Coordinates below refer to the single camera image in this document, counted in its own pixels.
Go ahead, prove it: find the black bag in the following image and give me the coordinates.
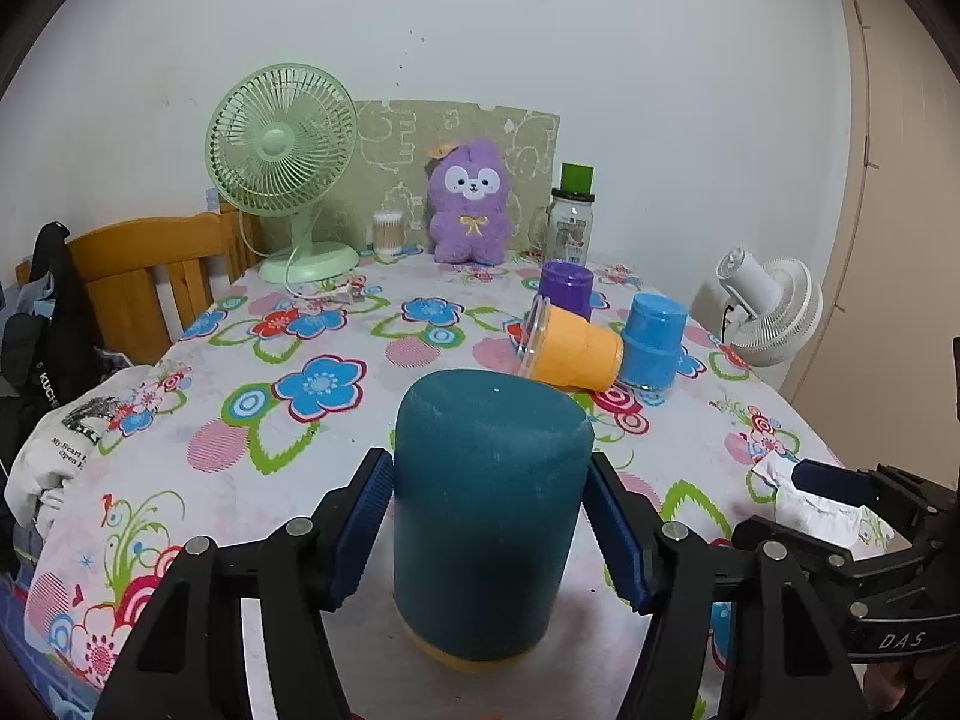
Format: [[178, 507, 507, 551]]
[[2, 221, 107, 468]]

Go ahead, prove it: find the green desk fan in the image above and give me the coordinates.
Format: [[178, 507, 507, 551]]
[[203, 62, 358, 291]]

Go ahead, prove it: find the teal cup yellow rim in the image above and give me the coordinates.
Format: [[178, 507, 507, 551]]
[[394, 369, 594, 668]]

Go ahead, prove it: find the white floor fan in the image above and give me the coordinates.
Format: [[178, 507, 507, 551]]
[[715, 247, 823, 367]]

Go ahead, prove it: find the cotton swab container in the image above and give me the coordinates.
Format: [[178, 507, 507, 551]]
[[373, 210, 405, 257]]

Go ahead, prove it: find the blue plastic cup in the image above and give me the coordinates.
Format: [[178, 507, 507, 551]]
[[619, 293, 688, 392]]

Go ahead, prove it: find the white printed t-shirt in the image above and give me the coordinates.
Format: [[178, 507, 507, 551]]
[[3, 366, 151, 538]]

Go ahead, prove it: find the green fan power cable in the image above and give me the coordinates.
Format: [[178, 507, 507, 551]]
[[237, 203, 378, 309]]

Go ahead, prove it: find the wooden chair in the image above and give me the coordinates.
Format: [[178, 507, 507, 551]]
[[16, 202, 262, 364]]

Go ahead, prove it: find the beige door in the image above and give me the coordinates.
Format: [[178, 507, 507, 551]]
[[781, 0, 958, 486]]

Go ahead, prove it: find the glass jar green lid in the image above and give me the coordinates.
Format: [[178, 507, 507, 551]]
[[529, 163, 596, 265]]

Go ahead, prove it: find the crumpled white tissue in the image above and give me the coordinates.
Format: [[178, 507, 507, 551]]
[[747, 454, 896, 559]]

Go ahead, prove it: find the purple plastic cup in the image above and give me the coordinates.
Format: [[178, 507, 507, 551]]
[[537, 260, 594, 320]]

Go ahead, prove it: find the orange plastic cup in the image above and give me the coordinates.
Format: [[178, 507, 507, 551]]
[[517, 294, 623, 392]]

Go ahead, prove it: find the purple plush toy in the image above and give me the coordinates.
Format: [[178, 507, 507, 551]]
[[428, 138, 511, 266]]

